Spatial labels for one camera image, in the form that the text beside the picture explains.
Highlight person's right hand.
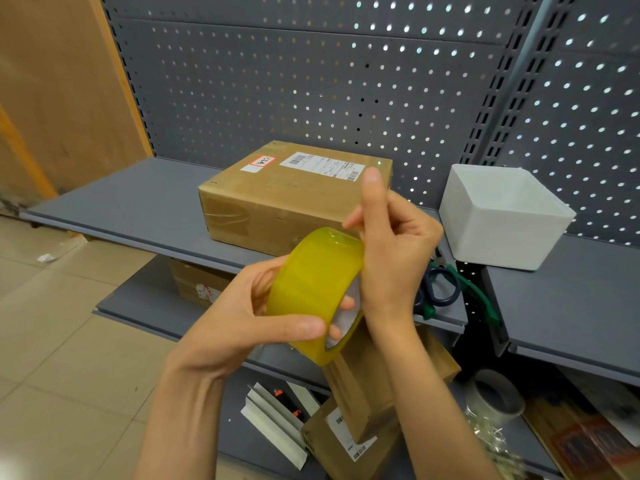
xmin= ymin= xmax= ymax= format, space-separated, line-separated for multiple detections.
xmin=343 ymin=167 xmax=445 ymax=341

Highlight person's left hand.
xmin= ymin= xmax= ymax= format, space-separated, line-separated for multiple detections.
xmin=162 ymin=254 xmax=357 ymax=379

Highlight black scissors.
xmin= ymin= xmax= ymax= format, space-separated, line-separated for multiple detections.
xmin=412 ymin=247 xmax=462 ymax=315

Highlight yellow tape roll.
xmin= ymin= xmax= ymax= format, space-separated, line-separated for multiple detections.
xmin=265 ymin=226 xmax=366 ymax=368

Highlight green handled needle-nose pliers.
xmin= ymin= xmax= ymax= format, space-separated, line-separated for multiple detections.
xmin=422 ymin=262 xmax=501 ymax=328

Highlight white plastic bin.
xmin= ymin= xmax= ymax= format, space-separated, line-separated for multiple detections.
xmin=439 ymin=163 xmax=577 ymax=271

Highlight brown cardboard box white labels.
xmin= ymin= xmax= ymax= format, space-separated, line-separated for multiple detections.
xmin=197 ymin=140 xmax=394 ymax=258

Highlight person's right forearm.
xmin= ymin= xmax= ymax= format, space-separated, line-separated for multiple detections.
xmin=372 ymin=319 xmax=501 ymax=480

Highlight person's left forearm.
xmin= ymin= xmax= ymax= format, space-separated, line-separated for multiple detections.
xmin=133 ymin=364 xmax=226 ymax=480

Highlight cardboard box torn white sticker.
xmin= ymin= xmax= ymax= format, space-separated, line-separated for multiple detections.
xmin=167 ymin=258 xmax=236 ymax=309

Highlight cardboard box red lettering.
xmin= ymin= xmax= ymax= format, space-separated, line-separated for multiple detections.
xmin=322 ymin=324 xmax=462 ymax=445

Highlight cardboard box barcode label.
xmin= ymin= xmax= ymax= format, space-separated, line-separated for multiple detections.
xmin=299 ymin=394 xmax=401 ymax=480

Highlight white tape roll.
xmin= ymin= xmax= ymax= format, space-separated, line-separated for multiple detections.
xmin=465 ymin=368 xmax=526 ymax=423

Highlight cardboard box red blue print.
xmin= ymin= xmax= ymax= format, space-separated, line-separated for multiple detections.
xmin=522 ymin=389 xmax=640 ymax=480

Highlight white flat strips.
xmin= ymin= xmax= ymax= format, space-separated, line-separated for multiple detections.
xmin=239 ymin=380 xmax=321 ymax=471

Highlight grey perforated back panel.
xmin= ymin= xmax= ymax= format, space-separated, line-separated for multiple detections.
xmin=102 ymin=0 xmax=539 ymax=211
xmin=495 ymin=0 xmax=640 ymax=248

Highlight crumpled clear plastic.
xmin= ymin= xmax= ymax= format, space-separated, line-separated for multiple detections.
xmin=465 ymin=414 xmax=526 ymax=480

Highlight brown wooden panel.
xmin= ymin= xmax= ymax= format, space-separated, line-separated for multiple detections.
xmin=0 ymin=0 xmax=153 ymax=215

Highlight grey slotted upright post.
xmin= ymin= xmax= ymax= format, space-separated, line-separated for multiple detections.
xmin=99 ymin=0 xmax=157 ymax=158
xmin=459 ymin=0 xmax=581 ymax=167

